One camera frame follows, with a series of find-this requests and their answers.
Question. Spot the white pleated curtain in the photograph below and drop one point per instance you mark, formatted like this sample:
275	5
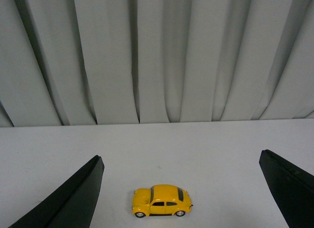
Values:
88	62

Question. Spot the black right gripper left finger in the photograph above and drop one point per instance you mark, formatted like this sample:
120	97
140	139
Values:
71	205

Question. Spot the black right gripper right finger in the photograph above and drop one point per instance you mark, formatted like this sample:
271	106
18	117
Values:
291	187

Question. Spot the yellow beetle toy car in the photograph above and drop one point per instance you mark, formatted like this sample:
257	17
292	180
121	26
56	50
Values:
161	200

